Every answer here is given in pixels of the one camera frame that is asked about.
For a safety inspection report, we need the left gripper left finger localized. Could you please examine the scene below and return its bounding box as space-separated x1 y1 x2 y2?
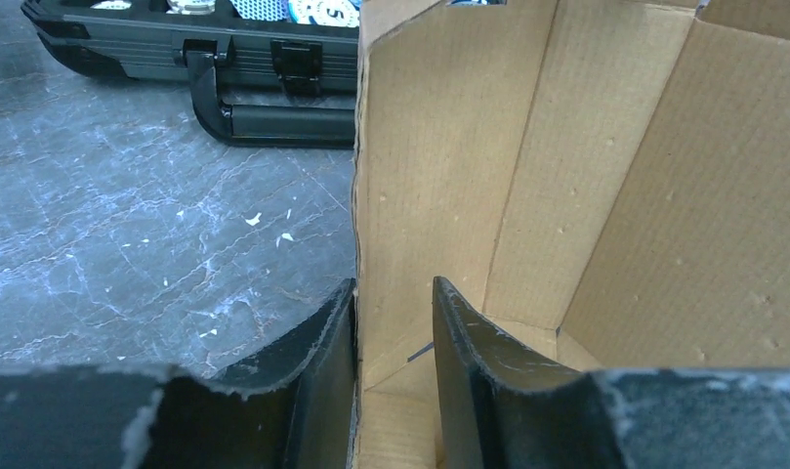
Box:
0 278 356 468

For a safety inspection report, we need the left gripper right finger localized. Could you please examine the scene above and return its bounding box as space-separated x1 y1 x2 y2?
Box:
433 277 790 468

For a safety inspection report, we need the cardboard box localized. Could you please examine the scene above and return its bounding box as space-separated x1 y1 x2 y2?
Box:
353 1 790 468

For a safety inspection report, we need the black poker chip case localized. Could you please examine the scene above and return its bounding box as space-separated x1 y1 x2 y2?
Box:
21 1 360 149

